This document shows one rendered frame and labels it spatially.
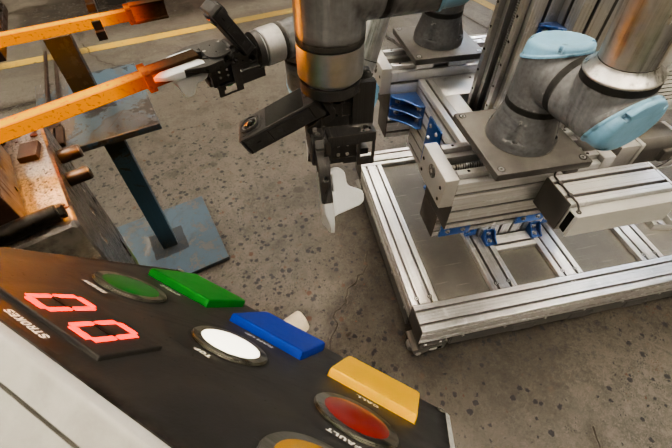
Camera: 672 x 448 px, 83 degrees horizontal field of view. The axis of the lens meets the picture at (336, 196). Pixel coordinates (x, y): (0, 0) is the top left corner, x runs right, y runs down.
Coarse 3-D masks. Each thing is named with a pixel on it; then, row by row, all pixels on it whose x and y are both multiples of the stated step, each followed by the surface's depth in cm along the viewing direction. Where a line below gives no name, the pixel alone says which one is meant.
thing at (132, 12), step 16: (144, 0) 93; (160, 0) 93; (80, 16) 89; (96, 16) 89; (112, 16) 90; (128, 16) 91; (144, 16) 94; (160, 16) 96; (0, 32) 84; (16, 32) 84; (32, 32) 84; (48, 32) 86; (64, 32) 87
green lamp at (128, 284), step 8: (112, 280) 29; (120, 280) 30; (128, 280) 31; (136, 280) 32; (120, 288) 28; (128, 288) 29; (136, 288) 30; (144, 288) 31; (152, 288) 32; (152, 296) 30
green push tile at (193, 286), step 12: (156, 276) 37; (168, 276) 37; (180, 276) 39; (192, 276) 41; (180, 288) 36; (192, 288) 36; (204, 288) 38; (216, 288) 41; (204, 300) 35; (216, 300) 36; (228, 300) 38; (240, 300) 41
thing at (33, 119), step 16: (160, 64) 66; (176, 64) 67; (112, 80) 64; (128, 80) 64; (144, 80) 65; (80, 96) 62; (96, 96) 62; (112, 96) 64; (32, 112) 59; (48, 112) 59; (64, 112) 61; (80, 112) 62; (0, 128) 57; (16, 128) 58; (32, 128) 59
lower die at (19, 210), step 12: (0, 144) 65; (0, 156) 62; (0, 168) 58; (12, 168) 65; (0, 180) 55; (12, 180) 61; (0, 192) 53; (12, 192) 58; (0, 204) 52; (12, 204) 55; (0, 216) 53; (12, 216) 54
